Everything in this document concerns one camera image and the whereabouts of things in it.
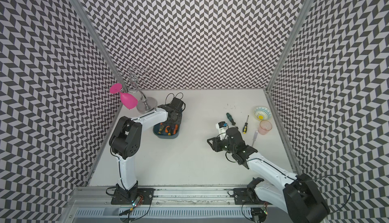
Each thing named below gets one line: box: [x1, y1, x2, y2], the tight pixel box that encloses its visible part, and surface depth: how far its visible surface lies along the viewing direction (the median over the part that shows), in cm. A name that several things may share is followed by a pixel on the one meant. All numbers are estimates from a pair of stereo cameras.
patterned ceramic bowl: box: [253, 105, 272, 122], surface depth 104 cm
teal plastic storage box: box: [152, 108, 183, 139], surface depth 95 cm
